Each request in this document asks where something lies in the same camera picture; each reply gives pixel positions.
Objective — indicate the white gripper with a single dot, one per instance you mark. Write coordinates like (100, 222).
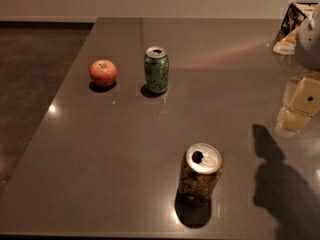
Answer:
(309, 47)

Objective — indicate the green soda can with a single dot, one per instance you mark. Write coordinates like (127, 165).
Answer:
(156, 67)

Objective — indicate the orange soda can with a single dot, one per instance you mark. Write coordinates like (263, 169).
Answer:
(200, 170)

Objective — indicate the red apple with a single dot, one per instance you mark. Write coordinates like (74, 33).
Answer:
(103, 73)

